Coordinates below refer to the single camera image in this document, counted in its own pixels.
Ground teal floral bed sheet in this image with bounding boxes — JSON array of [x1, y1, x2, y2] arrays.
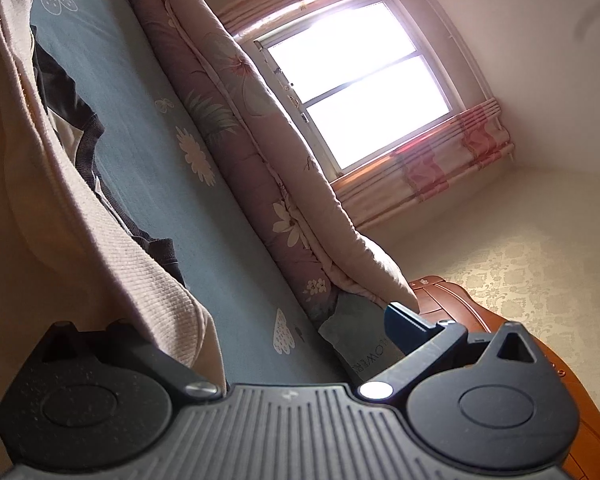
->
[[20, 0, 407, 387]]

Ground teal pillow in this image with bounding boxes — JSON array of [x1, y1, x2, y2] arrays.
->
[[317, 290, 417, 382]]

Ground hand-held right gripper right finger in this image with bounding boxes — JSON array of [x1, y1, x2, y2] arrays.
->
[[359, 301, 539, 404]]

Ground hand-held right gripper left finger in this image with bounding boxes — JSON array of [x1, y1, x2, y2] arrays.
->
[[40, 320, 223, 402]]

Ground beige and brown sweatshirt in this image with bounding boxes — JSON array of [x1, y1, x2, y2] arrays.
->
[[0, 0, 227, 392]]

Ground wooden headboard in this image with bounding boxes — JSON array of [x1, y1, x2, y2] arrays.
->
[[410, 275, 600, 480]]

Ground window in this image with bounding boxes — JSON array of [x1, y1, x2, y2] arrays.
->
[[252, 0, 469, 177]]

